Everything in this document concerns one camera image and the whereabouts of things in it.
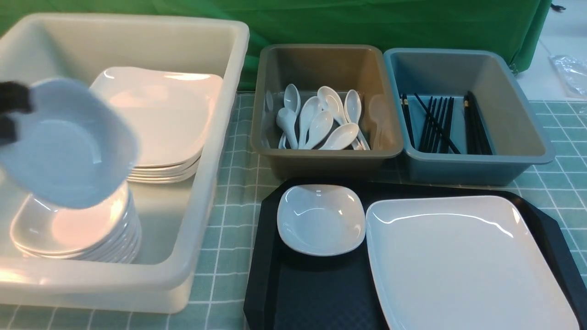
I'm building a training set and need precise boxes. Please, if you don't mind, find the blue plastic bin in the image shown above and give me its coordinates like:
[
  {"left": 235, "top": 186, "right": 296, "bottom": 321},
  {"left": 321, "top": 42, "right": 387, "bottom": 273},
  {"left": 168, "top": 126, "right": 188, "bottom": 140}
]
[{"left": 383, "top": 48, "right": 555, "bottom": 186}]

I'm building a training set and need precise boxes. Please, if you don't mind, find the white square bowl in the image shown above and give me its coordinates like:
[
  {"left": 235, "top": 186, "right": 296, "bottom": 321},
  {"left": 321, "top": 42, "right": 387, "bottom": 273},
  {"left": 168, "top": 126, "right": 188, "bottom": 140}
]
[
  {"left": 277, "top": 184, "right": 365, "bottom": 257},
  {"left": 0, "top": 78, "right": 140, "bottom": 209}
]

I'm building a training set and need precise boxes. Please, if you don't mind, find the white spoon low left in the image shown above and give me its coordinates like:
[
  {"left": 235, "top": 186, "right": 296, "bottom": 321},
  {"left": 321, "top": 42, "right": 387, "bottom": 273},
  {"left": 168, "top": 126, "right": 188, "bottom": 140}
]
[{"left": 276, "top": 107, "right": 299, "bottom": 149}]

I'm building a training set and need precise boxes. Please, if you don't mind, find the green backdrop cloth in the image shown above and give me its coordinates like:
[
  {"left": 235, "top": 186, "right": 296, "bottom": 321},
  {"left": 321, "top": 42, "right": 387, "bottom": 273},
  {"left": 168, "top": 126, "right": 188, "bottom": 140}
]
[{"left": 1, "top": 0, "right": 551, "bottom": 90}]

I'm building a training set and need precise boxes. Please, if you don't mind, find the stack of white bowls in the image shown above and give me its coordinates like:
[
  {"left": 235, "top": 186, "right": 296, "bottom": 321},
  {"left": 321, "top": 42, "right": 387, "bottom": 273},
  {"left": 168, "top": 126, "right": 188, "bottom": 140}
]
[{"left": 10, "top": 182, "right": 142, "bottom": 264}]

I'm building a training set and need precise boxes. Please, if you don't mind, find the large white square plate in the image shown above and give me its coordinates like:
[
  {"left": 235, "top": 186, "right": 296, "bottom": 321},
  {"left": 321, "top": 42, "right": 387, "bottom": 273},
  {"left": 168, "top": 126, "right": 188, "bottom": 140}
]
[{"left": 365, "top": 195, "right": 584, "bottom": 330}]

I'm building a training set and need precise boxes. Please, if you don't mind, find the brown plastic bin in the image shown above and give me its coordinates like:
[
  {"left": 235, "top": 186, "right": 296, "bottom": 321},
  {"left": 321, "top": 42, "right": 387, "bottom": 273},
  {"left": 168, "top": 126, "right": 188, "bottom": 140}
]
[{"left": 251, "top": 44, "right": 404, "bottom": 180}]

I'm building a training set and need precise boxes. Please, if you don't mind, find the white ceramic soup spoon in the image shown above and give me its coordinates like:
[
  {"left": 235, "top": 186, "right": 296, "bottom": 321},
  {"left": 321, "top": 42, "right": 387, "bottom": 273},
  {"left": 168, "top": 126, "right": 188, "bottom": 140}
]
[{"left": 302, "top": 110, "right": 333, "bottom": 149}]

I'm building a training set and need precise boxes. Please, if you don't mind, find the black chopstick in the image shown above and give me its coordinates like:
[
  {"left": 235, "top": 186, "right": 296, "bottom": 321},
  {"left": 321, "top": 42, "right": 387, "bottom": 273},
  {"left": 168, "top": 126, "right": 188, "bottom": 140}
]
[{"left": 414, "top": 94, "right": 461, "bottom": 154}]

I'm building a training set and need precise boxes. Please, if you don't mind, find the stack of white plates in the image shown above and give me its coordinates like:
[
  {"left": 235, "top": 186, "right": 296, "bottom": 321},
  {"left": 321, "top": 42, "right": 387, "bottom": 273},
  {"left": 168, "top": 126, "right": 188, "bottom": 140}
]
[{"left": 90, "top": 66, "right": 223, "bottom": 184}]

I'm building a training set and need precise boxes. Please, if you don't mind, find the clear plastic bag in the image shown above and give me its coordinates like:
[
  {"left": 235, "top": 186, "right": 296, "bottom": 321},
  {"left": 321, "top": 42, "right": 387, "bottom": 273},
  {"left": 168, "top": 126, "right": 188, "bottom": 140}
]
[{"left": 549, "top": 55, "right": 587, "bottom": 99}]

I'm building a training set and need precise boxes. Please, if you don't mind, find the bundle of black chopsticks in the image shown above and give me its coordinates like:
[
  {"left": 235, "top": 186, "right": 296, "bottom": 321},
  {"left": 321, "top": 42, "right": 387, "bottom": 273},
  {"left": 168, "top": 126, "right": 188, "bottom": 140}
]
[{"left": 399, "top": 91, "right": 493, "bottom": 156}]

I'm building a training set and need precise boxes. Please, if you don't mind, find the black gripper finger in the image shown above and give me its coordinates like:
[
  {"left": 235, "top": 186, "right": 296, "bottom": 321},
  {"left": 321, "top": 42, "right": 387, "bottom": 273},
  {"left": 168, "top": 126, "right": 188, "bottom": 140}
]
[{"left": 0, "top": 115, "right": 17, "bottom": 146}]

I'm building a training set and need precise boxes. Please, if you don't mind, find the green checkered tablecloth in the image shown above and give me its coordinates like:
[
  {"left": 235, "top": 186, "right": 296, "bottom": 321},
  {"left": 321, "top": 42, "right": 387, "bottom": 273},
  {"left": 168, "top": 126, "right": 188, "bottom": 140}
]
[{"left": 1, "top": 94, "right": 586, "bottom": 330}]

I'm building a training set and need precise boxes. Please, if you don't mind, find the white spoon far left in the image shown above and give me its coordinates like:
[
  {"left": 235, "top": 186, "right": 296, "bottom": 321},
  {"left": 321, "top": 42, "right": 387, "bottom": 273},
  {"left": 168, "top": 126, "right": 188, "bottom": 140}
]
[{"left": 277, "top": 83, "right": 301, "bottom": 149}]

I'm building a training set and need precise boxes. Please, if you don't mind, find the white spoon middle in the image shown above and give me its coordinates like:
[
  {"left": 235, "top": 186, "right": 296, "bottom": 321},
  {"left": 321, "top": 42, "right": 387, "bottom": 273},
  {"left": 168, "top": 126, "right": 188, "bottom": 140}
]
[{"left": 317, "top": 86, "right": 349, "bottom": 126}]

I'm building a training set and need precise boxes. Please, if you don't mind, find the white spoon front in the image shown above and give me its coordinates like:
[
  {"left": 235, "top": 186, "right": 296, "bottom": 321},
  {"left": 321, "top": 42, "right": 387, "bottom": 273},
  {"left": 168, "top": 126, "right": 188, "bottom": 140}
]
[{"left": 319, "top": 123, "right": 360, "bottom": 150}]

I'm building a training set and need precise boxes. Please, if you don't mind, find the large white plastic tub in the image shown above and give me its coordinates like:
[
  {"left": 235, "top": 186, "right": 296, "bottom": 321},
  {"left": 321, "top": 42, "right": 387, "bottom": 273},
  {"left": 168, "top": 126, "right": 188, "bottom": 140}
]
[{"left": 0, "top": 13, "right": 249, "bottom": 314}]

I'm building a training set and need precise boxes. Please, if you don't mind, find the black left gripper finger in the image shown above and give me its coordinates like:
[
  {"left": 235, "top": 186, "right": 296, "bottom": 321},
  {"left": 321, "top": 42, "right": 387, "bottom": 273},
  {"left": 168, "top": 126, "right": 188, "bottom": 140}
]
[{"left": 0, "top": 82, "right": 33, "bottom": 115}]

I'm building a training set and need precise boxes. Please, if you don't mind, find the black serving tray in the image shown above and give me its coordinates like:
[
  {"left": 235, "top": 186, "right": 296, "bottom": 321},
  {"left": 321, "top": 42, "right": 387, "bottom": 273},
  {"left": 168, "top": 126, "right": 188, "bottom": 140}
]
[{"left": 244, "top": 178, "right": 586, "bottom": 330}]

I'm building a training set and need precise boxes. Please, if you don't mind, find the white spoon right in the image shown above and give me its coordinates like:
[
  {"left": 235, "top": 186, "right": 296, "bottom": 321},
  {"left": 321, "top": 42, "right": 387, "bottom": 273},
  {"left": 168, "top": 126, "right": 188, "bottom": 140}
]
[{"left": 344, "top": 89, "right": 370, "bottom": 150}]

